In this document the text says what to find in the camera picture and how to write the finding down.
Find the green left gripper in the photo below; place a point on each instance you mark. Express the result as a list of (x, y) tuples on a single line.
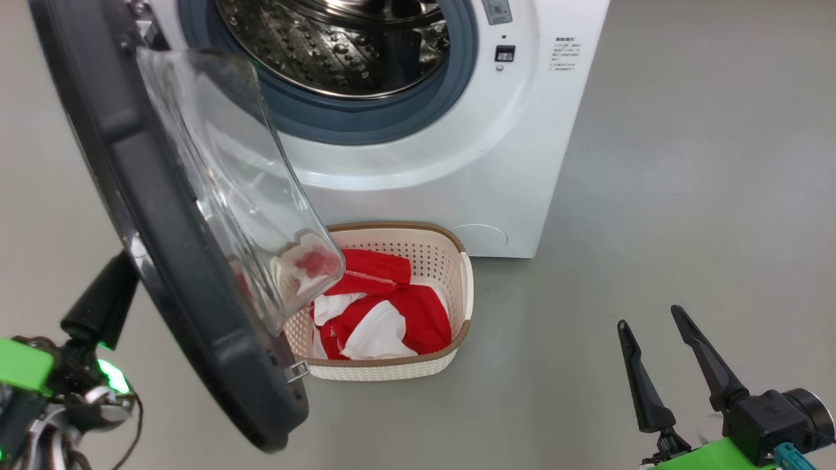
[(23, 365)]

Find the white front-load washing machine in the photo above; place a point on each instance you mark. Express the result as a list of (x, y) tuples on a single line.
[(457, 163)]

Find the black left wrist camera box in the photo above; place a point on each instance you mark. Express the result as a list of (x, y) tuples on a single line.
[(81, 378)]

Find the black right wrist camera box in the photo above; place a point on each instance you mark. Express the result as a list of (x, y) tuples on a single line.
[(771, 421)]

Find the black washer door glass bowl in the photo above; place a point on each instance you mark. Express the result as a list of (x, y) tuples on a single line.
[(163, 228)]

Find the cream basket brown rim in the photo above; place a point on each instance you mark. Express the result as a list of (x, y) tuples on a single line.
[(392, 369)]

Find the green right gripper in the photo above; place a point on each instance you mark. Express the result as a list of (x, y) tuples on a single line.
[(705, 457)]

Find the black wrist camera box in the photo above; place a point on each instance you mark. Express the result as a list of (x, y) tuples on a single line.
[(771, 421), (81, 378)]

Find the red and white garment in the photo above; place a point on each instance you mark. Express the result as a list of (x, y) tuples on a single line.
[(385, 326)]

